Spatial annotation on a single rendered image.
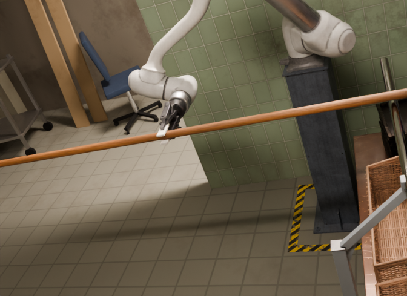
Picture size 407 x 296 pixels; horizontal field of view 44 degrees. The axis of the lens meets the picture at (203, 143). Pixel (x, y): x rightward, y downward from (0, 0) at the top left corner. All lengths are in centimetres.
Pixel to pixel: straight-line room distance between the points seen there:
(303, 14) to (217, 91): 113
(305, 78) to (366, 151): 45
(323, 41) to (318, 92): 36
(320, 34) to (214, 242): 152
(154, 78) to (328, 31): 75
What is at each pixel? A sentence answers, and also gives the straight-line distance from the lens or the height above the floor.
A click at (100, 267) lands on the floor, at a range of 343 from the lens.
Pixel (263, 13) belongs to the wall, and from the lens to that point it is 290.
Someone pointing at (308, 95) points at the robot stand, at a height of 86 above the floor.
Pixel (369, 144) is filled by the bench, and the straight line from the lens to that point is 259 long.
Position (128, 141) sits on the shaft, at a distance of 194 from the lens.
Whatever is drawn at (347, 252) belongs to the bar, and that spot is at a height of 92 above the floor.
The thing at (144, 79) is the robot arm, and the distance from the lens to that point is 213.
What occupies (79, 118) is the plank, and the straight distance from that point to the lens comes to 532.
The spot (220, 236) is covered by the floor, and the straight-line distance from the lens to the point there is 320.
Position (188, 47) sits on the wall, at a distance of 305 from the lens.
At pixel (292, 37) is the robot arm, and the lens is 241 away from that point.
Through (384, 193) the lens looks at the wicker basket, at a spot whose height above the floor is 58.
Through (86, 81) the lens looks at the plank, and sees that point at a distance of 517.
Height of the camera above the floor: 206
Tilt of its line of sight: 30 degrees down
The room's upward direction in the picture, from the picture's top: 21 degrees counter-clockwise
